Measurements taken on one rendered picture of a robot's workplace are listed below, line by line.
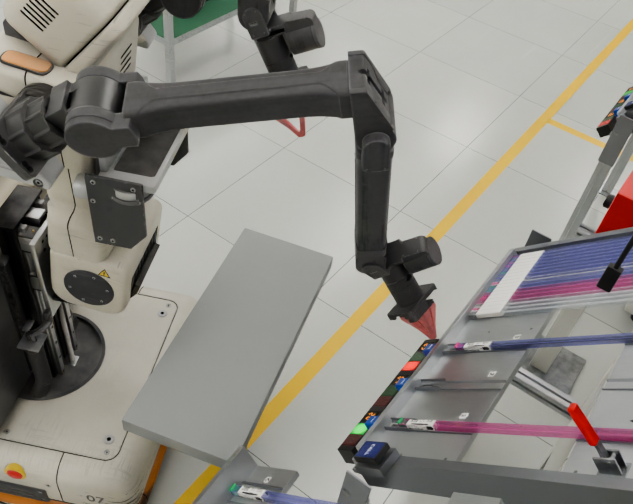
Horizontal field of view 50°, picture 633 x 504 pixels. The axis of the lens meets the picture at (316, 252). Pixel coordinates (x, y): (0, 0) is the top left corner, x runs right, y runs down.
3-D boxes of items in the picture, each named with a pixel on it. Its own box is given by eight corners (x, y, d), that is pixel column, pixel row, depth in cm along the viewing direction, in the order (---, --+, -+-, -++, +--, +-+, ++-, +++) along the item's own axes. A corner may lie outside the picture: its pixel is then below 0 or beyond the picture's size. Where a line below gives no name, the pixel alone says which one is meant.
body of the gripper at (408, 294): (439, 290, 137) (422, 259, 136) (413, 320, 131) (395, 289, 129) (415, 293, 142) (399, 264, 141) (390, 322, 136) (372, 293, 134)
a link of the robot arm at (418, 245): (356, 230, 131) (357, 269, 127) (406, 209, 125) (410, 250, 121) (390, 253, 140) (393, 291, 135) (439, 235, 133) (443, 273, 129)
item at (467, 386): (372, 467, 119) (363, 453, 119) (522, 264, 160) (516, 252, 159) (458, 477, 105) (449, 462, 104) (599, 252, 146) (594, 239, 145)
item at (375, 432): (373, 477, 121) (354, 446, 119) (522, 274, 161) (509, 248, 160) (379, 478, 120) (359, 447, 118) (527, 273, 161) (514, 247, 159)
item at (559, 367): (492, 368, 225) (584, 189, 170) (521, 325, 240) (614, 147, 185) (559, 409, 217) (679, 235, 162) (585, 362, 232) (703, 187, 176)
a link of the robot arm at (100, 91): (44, 92, 95) (37, 122, 93) (95, 63, 91) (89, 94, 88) (94, 128, 102) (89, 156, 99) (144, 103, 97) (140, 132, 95)
